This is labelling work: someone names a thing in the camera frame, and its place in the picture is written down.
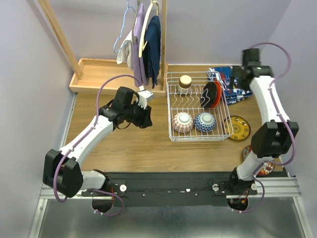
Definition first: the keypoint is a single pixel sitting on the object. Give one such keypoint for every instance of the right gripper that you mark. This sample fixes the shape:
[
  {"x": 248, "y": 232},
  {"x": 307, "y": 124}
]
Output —
[{"x": 236, "y": 71}]

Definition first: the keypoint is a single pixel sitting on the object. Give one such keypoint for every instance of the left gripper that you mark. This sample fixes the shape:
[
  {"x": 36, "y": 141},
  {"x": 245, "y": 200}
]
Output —
[{"x": 144, "y": 117}]

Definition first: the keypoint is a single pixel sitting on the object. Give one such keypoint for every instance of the orange plate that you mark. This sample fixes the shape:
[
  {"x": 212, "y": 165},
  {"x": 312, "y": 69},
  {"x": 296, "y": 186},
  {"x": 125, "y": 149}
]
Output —
[{"x": 218, "y": 94}]

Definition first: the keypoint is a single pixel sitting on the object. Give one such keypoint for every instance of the red white patterned bowl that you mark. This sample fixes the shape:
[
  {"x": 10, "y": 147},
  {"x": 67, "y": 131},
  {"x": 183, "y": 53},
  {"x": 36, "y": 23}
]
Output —
[{"x": 182, "y": 122}]

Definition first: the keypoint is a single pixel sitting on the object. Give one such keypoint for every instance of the white metal cup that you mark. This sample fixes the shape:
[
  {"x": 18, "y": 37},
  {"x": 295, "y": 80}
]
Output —
[{"x": 184, "y": 86}]

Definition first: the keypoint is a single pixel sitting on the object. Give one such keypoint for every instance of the yellow patterned plate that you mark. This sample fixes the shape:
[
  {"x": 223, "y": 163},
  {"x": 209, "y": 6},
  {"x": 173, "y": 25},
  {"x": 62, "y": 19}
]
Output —
[{"x": 237, "y": 127}]

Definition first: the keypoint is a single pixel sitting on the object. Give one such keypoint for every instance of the white wire dish rack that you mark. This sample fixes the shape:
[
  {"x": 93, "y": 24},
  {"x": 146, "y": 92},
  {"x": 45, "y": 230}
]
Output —
[{"x": 190, "y": 103}]

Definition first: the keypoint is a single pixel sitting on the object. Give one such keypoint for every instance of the blue patterned bowl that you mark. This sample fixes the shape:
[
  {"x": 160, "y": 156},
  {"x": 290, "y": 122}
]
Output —
[{"x": 205, "y": 122}]

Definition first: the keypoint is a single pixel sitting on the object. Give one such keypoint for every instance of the red floral plate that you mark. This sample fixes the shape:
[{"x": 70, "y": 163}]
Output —
[{"x": 267, "y": 167}]

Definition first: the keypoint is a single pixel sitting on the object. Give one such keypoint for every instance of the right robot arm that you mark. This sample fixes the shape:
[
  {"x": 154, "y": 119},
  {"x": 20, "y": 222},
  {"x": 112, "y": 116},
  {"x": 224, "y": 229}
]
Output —
[{"x": 277, "y": 132}]

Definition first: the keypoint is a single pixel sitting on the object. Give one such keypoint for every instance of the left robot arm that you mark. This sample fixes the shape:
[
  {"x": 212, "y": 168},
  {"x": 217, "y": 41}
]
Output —
[{"x": 62, "y": 168}]

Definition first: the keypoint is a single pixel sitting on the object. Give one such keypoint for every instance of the blue patterned folded cloth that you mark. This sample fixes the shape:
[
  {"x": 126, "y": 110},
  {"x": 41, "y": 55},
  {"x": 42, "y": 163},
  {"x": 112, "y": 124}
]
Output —
[{"x": 223, "y": 75}]

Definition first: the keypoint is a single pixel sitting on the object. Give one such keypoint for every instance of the white hanging garment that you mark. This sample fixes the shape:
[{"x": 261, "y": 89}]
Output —
[{"x": 125, "y": 54}]

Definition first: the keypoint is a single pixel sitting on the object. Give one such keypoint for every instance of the navy hanging garment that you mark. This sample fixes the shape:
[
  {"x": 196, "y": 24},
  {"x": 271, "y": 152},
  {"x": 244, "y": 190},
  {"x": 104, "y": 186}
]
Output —
[{"x": 151, "y": 53}]

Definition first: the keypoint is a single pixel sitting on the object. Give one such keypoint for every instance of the cream wooden hanger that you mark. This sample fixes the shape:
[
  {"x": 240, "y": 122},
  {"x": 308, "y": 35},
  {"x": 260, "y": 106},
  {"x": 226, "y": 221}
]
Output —
[{"x": 142, "y": 43}]

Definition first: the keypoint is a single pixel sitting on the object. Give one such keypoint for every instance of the grey hanger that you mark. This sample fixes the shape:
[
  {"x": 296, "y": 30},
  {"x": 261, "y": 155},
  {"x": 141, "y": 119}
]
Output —
[{"x": 139, "y": 2}]

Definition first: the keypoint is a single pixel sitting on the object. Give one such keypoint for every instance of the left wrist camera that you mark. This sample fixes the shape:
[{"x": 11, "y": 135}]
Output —
[{"x": 145, "y": 96}]

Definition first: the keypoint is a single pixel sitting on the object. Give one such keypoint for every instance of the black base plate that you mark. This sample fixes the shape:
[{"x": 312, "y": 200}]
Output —
[{"x": 178, "y": 188}]

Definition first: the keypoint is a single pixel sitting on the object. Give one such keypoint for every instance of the light blue wire hanger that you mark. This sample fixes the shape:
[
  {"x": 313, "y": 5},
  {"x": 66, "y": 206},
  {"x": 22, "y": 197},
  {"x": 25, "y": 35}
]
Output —
[{"x": 129, "y": 8}]

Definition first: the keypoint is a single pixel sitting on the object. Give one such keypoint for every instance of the aluminium rail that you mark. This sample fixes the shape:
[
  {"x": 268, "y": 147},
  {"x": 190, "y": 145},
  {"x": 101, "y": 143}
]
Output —
[{"x": 270, "y": 187}]

